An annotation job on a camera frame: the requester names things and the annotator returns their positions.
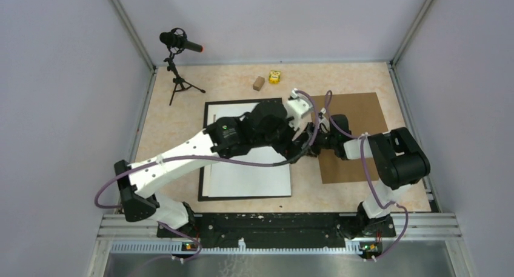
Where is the black microphone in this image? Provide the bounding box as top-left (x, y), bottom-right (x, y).
top-left (159, 27), bottom-right (204, 53)

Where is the black tripod stand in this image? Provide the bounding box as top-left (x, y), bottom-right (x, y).
top-left (163, 51), bottom-right (206, 106)

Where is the cat photo print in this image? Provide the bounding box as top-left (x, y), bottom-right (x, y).
top-left (198, 99), bottom-right (292, 202)

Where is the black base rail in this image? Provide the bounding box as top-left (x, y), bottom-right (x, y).
top-left (156, 213), bottom-right (396, 250)

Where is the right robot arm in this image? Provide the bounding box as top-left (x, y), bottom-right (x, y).
top-left (307, 114), bottom-right (430, 238)

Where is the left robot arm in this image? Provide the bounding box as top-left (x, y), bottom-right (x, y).
top-left (115, 98), bottom-right (316, 237)

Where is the black picture frame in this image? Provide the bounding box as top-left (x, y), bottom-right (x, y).
top-left (197, 98), bottom-right (292, 202)

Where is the small wooden block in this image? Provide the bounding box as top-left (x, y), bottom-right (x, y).
top-left (252, 76), bottom-right (265, 92)

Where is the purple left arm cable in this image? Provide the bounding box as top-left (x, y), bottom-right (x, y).
top-left (93, 89), bottom-right (321, 262)

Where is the brown cardboard backing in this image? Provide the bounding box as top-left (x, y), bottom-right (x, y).
top-left (317, 93), bottom-right (389, 184)

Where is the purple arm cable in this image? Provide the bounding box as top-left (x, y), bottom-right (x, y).
top-left (93, 89), bottom-right (321, 262)
top-left (323, 90), bottom-right (410, 262)

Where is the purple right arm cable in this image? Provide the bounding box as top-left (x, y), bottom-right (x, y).
top-left (323, 90), bottom-right (410, 262)

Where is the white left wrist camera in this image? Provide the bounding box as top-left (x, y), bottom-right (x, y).
top-left (284, 88), bottom-right (313, 132)

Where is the yellow owl toy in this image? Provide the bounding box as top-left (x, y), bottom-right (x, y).
top-left (269, 70), bottom-right (281, 84)

